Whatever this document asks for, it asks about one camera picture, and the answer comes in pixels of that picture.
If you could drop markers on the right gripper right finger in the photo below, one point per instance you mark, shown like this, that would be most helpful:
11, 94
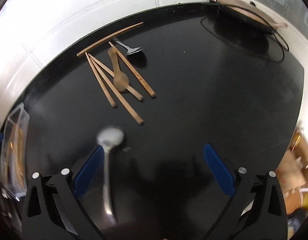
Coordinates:
255, 209

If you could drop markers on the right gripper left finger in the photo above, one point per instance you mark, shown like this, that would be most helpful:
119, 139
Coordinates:
52, 210

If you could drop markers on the cardboard box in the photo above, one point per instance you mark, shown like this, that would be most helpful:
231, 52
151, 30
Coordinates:
292, 173

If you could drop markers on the clear plastic container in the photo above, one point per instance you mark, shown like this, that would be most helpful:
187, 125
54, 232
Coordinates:
13, 163

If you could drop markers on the gold butter knife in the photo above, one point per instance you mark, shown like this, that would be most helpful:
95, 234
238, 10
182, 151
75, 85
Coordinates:
121, 81

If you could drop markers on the long wooden chopstick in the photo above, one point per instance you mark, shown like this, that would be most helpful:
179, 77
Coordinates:
107, 38

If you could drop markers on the silver spoon with bowl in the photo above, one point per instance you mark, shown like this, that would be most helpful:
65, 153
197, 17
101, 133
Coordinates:
130, 51

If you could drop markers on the wooden cutting board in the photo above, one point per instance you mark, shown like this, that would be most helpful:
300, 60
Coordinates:
250, 12

